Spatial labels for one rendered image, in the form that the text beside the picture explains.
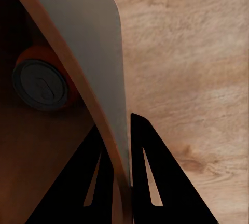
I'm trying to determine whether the trash can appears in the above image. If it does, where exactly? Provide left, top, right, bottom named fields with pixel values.
left=0, top=0, right=133, bottom=224

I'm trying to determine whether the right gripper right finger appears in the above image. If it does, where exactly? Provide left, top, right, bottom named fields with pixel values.
left=130, top=113, right=219, bottom=224

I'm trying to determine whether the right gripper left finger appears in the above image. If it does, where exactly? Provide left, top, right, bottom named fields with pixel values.
left=25, top=124, right=114, bottom=224

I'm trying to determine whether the can of soda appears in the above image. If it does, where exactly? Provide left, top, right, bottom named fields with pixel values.
left=12, top=39, right=80, bottom=111

